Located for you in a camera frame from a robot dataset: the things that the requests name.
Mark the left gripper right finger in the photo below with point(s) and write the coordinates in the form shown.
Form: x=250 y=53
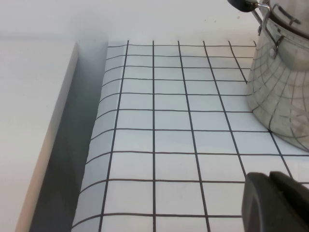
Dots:
x=292 y=207

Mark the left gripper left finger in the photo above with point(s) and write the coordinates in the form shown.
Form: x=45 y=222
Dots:
x=256 y=207

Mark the stainless steel pot lid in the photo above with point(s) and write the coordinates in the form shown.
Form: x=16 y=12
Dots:
x=289 y=7

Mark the stainless steel cooking pot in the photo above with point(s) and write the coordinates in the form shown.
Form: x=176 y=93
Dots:
x=277 y=96

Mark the white black-grid table mat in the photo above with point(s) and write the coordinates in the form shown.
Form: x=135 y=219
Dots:
x=169 y=145

